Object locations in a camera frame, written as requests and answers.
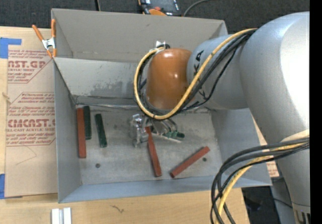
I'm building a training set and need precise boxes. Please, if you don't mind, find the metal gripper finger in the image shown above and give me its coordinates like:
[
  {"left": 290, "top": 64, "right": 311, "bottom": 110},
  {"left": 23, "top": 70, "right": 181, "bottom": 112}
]
[
  {"left": 131, "top": 129, "right": 148, "bottom": 148},
  {"left": 130, "top": 113, "right": 146, "bottom": 131}
]

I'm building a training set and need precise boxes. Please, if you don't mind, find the red-brown flat block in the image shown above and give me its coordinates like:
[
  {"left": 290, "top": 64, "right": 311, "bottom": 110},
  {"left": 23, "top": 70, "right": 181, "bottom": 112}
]
[
  {"left": 76, "top": 107, "right": 88, "bottom": 159},
  {"left": 145, "top": 126, "right": 163, "bottom": 178},
  {"left": 169, "top": 145, "right": 211, "bottom": 179}
]

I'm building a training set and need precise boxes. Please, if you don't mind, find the grey metal bin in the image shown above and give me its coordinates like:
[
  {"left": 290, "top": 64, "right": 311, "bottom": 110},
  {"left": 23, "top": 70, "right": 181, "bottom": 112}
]
[{"left": 51, "top": 8, "right": 274, "bottom": 204}]

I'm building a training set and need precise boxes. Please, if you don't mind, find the dark green flat block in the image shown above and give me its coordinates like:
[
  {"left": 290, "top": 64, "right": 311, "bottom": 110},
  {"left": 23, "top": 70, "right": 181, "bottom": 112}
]
[
  {"left": 83, "top": 105, "right": 93, "bottom": 141},
  {"left": 94, "top": 113, "right": 108, "bottom": 148}
]

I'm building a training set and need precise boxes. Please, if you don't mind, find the brown cardboard board red print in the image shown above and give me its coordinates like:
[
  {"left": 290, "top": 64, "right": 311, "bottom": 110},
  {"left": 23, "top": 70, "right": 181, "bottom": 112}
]
[{"left": 0, "top": 26, "right": 280, "bottom": 200}]

